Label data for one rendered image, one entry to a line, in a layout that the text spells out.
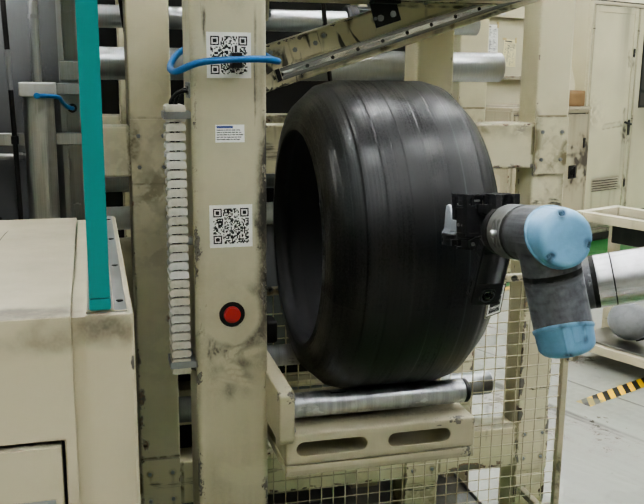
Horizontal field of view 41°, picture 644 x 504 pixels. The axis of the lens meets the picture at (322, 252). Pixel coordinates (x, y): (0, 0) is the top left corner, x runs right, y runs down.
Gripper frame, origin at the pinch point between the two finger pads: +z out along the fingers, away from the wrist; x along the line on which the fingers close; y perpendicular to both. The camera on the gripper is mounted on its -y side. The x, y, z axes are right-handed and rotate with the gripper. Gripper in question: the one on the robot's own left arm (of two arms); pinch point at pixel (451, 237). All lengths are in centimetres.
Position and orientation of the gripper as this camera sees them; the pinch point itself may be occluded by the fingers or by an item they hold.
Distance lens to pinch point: 139.6
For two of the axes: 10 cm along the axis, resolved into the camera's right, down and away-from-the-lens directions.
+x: -9.7, 0.5, -2.5
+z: -2.6, -0.8, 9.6
